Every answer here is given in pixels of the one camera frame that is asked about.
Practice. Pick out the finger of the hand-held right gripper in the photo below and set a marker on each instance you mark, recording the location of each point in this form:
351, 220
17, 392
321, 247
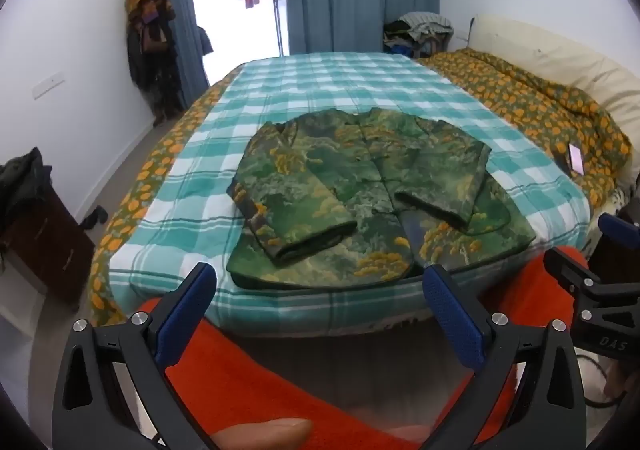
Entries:
622, 234
570, 270

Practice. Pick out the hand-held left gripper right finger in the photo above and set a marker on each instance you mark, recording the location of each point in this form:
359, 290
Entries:
452, 317

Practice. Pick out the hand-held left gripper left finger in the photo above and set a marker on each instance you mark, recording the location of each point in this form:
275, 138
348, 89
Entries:
182, 315

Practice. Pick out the green camouflage jacket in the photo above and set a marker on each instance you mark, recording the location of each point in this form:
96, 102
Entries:
350, 170

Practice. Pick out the coat rack with clothes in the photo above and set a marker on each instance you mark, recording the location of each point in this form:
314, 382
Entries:
150, 55

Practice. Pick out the pile of clothes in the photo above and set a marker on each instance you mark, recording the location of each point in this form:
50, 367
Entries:
420, 33

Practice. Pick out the person's left hand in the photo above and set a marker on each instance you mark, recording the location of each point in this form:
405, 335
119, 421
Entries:
260, 432

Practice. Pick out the person's red pants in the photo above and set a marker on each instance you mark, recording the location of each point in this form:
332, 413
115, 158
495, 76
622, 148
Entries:
240, 380

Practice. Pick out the smartphone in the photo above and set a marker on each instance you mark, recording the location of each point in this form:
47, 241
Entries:
576, 159

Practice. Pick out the orange floral bed sheet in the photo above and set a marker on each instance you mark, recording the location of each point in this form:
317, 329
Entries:
145, 190

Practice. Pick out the dark shoes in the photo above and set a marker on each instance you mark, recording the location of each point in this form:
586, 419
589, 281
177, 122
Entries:
95, 217

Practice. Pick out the dark wooden cabinet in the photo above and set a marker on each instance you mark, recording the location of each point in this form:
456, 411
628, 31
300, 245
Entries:
45, 250

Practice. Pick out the orange floral quilt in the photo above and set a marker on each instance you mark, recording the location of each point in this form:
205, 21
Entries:
530, 100

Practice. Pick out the white low shelf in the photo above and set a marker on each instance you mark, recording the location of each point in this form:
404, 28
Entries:
17, 325

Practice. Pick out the cream pillow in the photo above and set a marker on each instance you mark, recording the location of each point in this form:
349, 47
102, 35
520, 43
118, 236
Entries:
560, 50

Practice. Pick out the dark clothing on cabinet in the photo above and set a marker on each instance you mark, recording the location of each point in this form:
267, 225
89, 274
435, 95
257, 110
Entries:
22, 180

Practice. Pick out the teal checked blanket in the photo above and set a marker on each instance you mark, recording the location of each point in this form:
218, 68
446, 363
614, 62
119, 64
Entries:
350, 80

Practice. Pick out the narrow blue curtain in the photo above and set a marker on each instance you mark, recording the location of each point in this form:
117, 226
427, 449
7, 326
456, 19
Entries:
175, 20

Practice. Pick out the white wall plate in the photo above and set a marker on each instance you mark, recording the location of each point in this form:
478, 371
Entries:
48, 85

